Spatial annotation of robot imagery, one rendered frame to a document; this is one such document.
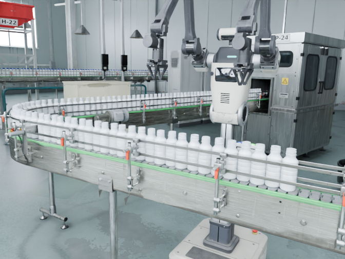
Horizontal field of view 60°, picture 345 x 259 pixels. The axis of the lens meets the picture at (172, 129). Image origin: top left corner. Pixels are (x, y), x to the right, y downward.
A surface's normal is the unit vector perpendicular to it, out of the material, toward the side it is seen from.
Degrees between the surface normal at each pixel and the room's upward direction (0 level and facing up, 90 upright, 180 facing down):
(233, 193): 90
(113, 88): 90
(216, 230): 90
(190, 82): 90
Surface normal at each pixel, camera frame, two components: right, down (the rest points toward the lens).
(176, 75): -0.75, 0.11
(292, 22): -0.50, 0.16
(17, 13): 0.67, 0.15
